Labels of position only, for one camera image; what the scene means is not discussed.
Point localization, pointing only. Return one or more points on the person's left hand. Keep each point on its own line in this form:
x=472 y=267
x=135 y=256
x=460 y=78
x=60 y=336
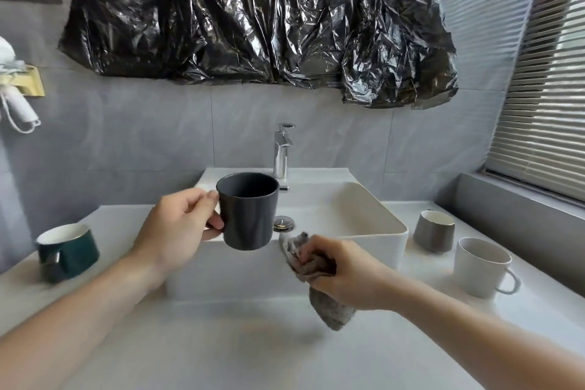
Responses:
x=169 y=232

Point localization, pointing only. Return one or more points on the chrome drain plug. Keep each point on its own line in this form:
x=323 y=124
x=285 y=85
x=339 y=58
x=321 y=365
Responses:
x=284 y=223

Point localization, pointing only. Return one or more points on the chrome faucet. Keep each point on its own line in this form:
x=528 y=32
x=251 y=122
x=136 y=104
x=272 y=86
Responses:
x=282 y=152

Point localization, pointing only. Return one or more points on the person's right hand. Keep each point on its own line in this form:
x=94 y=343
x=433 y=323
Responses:
x=361 y=277

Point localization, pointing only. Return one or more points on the black plastic sheet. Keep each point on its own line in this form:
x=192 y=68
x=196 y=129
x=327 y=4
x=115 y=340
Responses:
x=256 y=15

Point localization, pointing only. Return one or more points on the window blind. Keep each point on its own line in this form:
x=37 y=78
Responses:
x=544 y=97

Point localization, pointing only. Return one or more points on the person's left forearm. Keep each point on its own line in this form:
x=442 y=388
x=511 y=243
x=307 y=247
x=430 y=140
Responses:
x=68 y=330

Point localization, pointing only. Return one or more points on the grey cleaning cloth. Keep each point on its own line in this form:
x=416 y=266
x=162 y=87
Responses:
x=331 y=309

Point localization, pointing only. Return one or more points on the white hair dryer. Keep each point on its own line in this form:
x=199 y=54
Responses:
x=11 y=97

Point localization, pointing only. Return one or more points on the white rectangular sink basin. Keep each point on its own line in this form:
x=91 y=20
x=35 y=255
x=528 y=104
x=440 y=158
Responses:
x=347 y=216

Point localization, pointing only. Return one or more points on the person's left thumb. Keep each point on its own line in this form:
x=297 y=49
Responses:
x=199 y=199

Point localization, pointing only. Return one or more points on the grey mug with gold rim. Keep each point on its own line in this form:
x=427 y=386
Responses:
x=432 y=234

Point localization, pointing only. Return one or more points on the person's right thumb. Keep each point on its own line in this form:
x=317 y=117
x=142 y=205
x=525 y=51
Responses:
x=325 y=283

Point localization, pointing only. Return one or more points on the white mug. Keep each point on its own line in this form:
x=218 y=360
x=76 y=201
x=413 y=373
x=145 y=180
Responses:
x=477 y=273

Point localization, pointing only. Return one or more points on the gold hair dryer holder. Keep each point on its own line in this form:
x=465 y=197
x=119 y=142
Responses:
x=33 y=83

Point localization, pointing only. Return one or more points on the dark grey mug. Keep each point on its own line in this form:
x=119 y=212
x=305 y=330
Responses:
x=249 y=213

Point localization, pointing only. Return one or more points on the green mug with gold rim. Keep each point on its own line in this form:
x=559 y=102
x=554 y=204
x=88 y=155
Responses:
x=73 y=252

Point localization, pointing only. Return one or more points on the person's right forearm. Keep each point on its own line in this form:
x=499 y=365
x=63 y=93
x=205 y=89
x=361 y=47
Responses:
x=493 y=348

